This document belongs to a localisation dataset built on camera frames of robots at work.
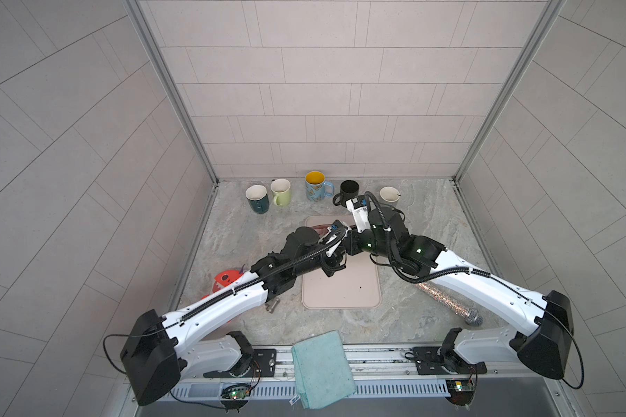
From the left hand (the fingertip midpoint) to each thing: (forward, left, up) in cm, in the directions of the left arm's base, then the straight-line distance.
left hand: (354, 246), depth 71 cm
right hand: (+3, +6, +1) cm, 6 cm away
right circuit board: (-31, -28, -22) cm, 47 cm away
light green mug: (+35, +26, -15) cm, 47 cm away
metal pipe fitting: (-10, +25, -20) cm, 34 cm away
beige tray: (-4, -2, -21) cm, 21 cm away
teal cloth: (-27, +9, -20) cm, 34 cm away
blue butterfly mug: (+34, +12, -16) cm, 39 cm away
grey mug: (+30, -17, -13) cm, 37 cm away
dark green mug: (+26, +33, -12) cm, 44 cm away
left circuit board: (-32, +30, -17) cm, 47 cm away
